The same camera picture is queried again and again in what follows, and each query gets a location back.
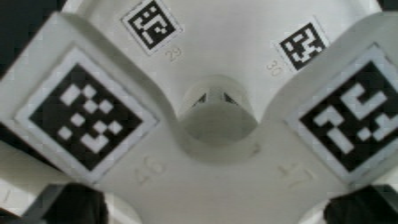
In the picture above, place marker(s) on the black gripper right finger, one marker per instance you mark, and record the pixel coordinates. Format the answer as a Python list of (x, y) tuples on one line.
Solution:
[(365, 207)]

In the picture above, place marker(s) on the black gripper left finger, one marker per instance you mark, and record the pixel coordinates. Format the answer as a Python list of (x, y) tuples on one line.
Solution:
[(71, 204)]

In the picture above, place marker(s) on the white cross table base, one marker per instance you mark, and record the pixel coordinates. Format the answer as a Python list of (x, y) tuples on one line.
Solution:
[(88, 111)]

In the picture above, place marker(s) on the white round table top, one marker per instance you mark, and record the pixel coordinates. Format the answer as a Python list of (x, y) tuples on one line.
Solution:
[(250, 39)]

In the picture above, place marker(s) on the white fence bar front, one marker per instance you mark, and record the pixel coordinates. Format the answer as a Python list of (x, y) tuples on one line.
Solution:
[(28, 175)]

